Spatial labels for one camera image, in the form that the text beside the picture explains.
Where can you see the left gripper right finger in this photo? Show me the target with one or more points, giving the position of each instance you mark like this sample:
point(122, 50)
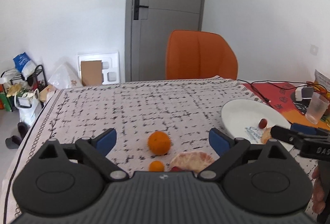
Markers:
point(262, 179)

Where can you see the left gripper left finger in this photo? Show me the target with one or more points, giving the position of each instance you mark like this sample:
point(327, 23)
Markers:
point(65, 178)

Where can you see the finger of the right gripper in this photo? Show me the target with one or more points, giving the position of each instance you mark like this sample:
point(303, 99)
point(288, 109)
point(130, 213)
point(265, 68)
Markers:
point(288, 136)
point(309, 130)

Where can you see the small orange mandarin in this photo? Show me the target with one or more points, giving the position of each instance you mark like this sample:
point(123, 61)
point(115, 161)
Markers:
point(156, 166)

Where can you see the large orange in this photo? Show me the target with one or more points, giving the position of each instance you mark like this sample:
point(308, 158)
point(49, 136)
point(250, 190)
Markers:
point(159, 143)

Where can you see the small red fruit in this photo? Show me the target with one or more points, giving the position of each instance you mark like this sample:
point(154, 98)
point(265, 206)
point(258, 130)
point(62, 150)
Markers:
point(175, 169)

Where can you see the person's right hand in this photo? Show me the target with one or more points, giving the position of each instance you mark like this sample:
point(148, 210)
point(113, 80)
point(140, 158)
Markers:
point(318, 192)

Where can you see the frosted plastic cup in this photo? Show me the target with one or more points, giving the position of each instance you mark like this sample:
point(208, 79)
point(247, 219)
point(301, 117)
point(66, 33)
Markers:
point(317, 107)

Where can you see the white power adapter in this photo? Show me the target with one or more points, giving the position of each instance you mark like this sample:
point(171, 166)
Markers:
point(303, 93)

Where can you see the red orange mat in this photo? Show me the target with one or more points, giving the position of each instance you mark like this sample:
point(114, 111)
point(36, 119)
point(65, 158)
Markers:
point(281, 97)

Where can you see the white plate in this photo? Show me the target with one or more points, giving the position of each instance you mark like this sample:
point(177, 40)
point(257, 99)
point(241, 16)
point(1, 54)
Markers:
point(241, 118)

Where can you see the paper leaflet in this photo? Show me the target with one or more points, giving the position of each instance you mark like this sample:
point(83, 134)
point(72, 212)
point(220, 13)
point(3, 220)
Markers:
point(322, 79)

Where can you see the black slipper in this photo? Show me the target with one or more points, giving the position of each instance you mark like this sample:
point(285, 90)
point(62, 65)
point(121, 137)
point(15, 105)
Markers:
point(14, 141)

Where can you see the white tote bag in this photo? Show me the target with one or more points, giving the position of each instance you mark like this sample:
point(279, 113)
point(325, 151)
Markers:
point(29, 106)

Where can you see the white plastic bag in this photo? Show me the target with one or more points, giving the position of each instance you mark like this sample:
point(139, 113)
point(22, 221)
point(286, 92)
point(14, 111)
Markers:
point(64, 78)

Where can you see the black metal rack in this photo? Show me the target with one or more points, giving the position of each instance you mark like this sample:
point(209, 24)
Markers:
point(11, 77)

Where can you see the patterned white tablecloth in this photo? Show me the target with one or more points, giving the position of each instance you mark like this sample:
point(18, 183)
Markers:
point(184, 109)

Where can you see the brown cardboard piece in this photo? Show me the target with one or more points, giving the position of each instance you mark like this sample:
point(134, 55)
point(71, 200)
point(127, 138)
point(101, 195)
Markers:
point(91, 73)

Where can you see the blue white bag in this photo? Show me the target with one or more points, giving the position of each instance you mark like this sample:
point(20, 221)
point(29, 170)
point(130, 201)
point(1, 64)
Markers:
point(24, 65)

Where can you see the white foam packaging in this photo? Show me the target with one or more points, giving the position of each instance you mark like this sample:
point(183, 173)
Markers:
point(110, 66)

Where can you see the orange chair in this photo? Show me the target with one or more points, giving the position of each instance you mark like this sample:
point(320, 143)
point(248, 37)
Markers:
point(199, 55)

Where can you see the grey door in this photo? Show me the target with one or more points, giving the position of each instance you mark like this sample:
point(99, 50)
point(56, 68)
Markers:
point(146, 38)

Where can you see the wall socket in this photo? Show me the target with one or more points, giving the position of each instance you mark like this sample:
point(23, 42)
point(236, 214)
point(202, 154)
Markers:
point(314, 50)

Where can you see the black door handle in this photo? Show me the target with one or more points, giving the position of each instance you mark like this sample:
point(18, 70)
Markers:
point(137, 8)

